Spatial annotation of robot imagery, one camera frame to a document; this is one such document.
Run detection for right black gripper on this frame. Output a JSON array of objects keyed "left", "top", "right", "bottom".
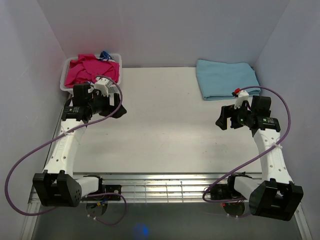
[{"left": 215, "top": 101, "right": 254, "bottom": 130}]

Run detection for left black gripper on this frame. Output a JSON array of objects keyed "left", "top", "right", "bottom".
[{"left": 87, "top": 89, "right": 127, "bottom": 119}]

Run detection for magenta trousers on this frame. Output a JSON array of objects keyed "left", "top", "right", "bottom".
[{"left": 64, "top": 54, "right": 120, "bottom": 88}]

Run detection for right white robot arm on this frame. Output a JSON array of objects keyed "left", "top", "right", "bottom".
[{"left": 215, "top": 90, "right": 304, "bottom": 221}]

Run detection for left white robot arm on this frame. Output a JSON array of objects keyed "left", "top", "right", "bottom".
[{"left": 32, "top": 77, "right": 127, "bottom": 207}]

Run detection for folded light blue trousers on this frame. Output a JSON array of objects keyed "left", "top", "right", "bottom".
[{"left": 195, "top": 60, "right": 261, "bottom": 101}]

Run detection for blue white patterned garment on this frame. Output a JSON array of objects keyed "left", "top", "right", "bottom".
[{"left": 97, "top": 51, "right": 115, "bottom": 62}]

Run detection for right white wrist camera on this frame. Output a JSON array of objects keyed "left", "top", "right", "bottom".
[{"left": 232, "top": 88, "right": 250, "bottom": 109}]

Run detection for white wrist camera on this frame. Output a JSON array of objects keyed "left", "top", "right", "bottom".
[
  {"left": 232, "top": 88, "right": 250, "bottom": 109},
  {"left": 94, "top": 76, "right": 114, "bottom": 97}
]

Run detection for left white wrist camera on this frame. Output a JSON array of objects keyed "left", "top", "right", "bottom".
[{"left": 94, "top": 76, "right": 114, "bottom": 97}]

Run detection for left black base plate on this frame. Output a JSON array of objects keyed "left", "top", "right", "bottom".
[{"left": 84, "top": 184, "right": 122, "bottom": 202}]

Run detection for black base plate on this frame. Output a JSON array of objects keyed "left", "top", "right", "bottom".
[
  {"left": 84, "top": 184, "right": 122, "bottom": 202},
  {"left": 209, "top": 184, "right": 244, "bottom": 200}
]

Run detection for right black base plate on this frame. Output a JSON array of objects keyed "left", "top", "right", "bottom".
[{"left": 209, "top": 184, "right": 244, "bottom": 200}]

